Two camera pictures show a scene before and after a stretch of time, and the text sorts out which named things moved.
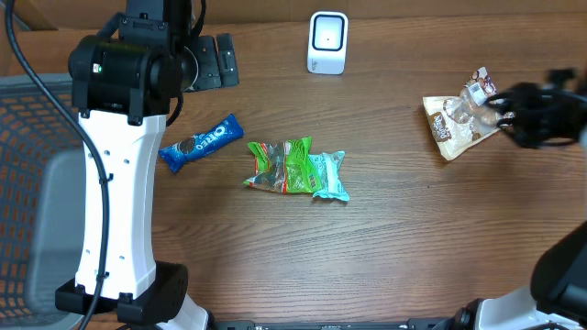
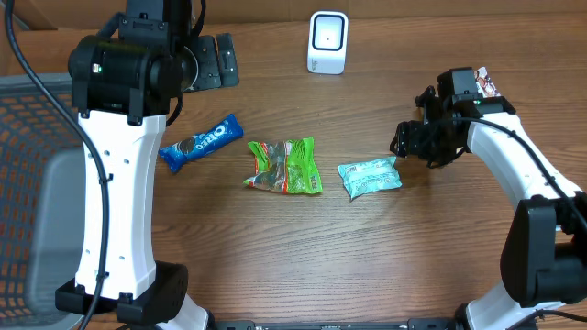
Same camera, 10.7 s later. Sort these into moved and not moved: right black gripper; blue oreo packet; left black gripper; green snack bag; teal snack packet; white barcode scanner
Moved: right black gripper; teal snack packet
Not moved: left black gripper; white barcode scanner; green snack bag; blue oreo packet
